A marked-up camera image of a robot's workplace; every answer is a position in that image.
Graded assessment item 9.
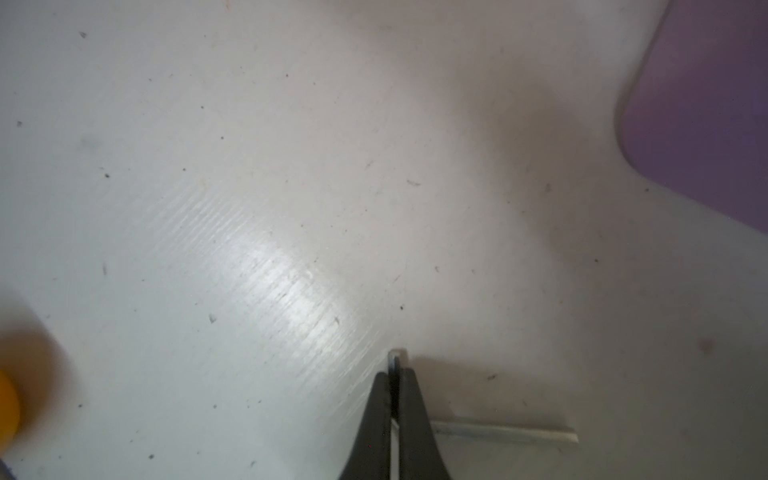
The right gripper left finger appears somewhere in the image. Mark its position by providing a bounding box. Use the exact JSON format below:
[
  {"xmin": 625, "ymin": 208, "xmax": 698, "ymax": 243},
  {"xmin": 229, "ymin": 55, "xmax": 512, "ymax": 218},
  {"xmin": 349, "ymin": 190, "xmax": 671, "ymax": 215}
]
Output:
[{"xmin": 339, "ymin": 372, "xmax": 392, "ymax": 480}]

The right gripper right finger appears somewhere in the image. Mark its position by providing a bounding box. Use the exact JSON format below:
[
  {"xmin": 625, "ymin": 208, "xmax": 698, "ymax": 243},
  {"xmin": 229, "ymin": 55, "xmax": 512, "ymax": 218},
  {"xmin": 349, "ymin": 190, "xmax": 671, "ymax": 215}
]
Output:
[{"xmin": 397, "ymin": 368, "xmax": 451, "ymax": 480}]

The grey hex key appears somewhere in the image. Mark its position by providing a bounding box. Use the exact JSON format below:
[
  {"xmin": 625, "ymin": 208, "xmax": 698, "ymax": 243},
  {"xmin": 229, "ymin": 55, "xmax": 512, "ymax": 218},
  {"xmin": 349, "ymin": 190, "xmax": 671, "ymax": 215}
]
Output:
[{"xmin": 387, "ymin": 349, "xmax": 579, "ymax": 445}]

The purple clear plastic tool box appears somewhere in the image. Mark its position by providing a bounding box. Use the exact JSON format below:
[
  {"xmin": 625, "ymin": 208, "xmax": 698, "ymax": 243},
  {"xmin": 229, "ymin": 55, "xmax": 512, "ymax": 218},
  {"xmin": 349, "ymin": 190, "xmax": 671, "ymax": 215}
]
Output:
[{"xmin": 617, "ymin": 1, "xmax": 767, "ymax": 232}]

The yellow squash toy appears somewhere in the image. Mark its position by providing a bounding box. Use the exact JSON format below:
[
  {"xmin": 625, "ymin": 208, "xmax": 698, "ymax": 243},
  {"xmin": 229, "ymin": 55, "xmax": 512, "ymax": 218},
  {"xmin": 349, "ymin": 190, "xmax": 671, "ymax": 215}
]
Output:
[{"xmin": 0, "ymin": 371, "xmax": 21, "ymax": 453}]

